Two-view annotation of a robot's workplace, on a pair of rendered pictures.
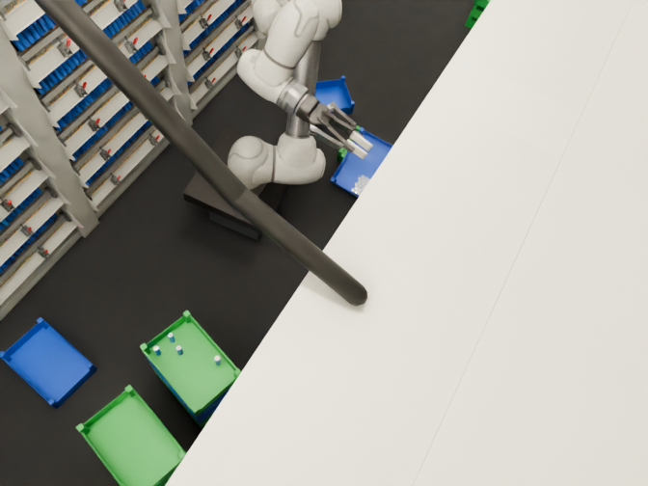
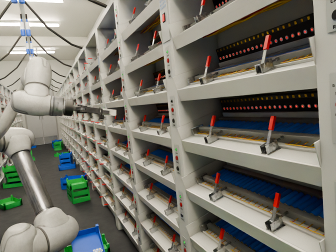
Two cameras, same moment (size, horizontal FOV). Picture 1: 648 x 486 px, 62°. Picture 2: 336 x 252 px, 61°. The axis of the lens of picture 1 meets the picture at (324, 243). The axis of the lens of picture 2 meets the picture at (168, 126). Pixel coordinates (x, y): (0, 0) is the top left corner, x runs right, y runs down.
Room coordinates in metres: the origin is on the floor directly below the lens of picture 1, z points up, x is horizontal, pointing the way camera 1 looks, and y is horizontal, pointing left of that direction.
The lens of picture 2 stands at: (-0.25, 0.64, 1.04)
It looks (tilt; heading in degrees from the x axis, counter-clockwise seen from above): 5 degrees down; 321
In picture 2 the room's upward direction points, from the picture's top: 5 degrees counter-clockwise
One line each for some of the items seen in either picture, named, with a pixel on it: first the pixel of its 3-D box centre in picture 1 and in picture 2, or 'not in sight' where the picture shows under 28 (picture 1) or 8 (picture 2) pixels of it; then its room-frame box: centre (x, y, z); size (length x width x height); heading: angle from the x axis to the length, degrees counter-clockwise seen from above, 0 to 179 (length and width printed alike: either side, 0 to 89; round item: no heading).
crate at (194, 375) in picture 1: (191, 362); not in sight; (0.42, 0.33, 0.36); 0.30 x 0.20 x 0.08; 58
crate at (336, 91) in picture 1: (322, 97); not in sight; (2.03, 0.22, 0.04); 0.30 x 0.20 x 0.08; 119
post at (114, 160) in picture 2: not in sight; (118, 128); (1.93, -0.58, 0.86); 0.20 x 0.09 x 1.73; 74
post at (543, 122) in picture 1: (376, 310); (198, 144); (0.59, -0.19, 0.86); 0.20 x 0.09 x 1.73; 74
